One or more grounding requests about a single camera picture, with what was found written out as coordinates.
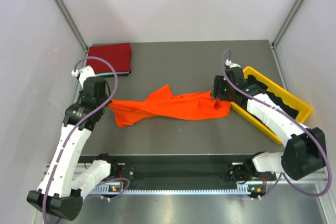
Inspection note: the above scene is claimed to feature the orange t shirt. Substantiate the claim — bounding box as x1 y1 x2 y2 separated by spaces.
109 84 231 127

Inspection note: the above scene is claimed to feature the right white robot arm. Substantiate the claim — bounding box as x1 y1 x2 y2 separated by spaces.
211 67 326 180

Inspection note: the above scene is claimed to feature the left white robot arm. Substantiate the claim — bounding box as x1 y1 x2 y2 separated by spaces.
27 77 119 221

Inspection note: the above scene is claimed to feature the folded teal t shirt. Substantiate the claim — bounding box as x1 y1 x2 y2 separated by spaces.
95 71 131 78

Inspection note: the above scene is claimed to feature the yellow plastic bin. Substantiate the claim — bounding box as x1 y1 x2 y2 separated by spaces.
231 66 312 144

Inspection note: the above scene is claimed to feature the folded red t shirt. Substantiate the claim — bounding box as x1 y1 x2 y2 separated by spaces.
86 43 132 73

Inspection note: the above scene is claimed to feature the black t shirt in bin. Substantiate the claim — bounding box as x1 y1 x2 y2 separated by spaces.
247 74 299 119

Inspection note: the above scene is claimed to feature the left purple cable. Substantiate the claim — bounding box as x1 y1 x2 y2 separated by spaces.
42 56 131 224

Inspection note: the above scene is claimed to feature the purple cable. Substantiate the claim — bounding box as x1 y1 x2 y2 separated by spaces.
222 48 330 200
42 56 131 224

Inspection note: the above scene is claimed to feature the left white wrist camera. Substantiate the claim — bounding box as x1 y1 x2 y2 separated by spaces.
71 66 96 88

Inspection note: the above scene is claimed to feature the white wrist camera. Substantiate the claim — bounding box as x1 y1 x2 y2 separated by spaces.
225 59 241 69
71 66 96 88

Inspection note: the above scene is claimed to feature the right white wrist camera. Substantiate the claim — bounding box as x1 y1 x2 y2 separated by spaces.
225 59 241 69

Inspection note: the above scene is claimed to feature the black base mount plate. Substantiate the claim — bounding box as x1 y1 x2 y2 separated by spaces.
79 154 268 191

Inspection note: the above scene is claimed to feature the grey slotted cable duct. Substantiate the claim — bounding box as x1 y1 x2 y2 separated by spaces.
91 183 268 195

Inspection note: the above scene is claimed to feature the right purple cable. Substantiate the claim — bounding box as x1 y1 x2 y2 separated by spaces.
222 48 330 200

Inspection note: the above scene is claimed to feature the left aluminium frame post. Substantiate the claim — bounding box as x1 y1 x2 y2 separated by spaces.
54 0 88 52

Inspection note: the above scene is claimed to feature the aluminium frame post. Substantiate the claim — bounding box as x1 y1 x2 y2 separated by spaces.
271 0 322 47
54 0 88 52

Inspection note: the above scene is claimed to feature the right aluminium frame post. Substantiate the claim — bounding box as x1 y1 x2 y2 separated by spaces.
271 0 322 47

